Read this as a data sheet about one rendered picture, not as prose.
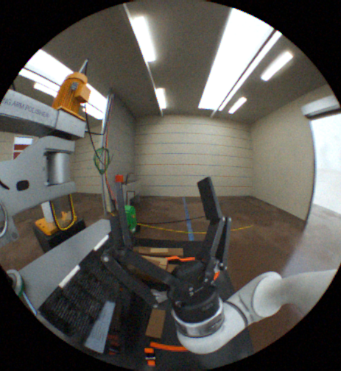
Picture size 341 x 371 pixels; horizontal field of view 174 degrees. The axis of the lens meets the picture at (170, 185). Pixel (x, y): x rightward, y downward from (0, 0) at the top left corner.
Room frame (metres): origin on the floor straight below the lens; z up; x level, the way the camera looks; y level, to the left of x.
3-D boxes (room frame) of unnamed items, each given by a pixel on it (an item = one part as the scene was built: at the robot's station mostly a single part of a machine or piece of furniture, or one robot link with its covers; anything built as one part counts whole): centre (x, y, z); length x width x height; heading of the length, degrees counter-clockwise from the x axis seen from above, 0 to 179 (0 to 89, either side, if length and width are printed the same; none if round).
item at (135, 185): (3.68, 1.49, 0.43); 1.30 x 0.62 x 0.86; 176
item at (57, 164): (0.50, 0.77, 1.34); 0.19 x 0.19 x 0.20
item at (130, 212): (1.98, 0.85, 0.43); 0.35 x 0.35 x 0.87; 71
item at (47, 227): (0.71, 1.38, 0.76); 0.49 x 0.49 x 0.05; 86
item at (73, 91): (0.50, 0.76, 1.90); 0.31 x 0.28 x 0.40; 93
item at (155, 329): (0.22, 0.12, 0.07); 0.30 x 0.12 x 0.12; 173
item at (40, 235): (0.71, 1.38, 0.37); 0.66 x 0.66 x 0.74; 86
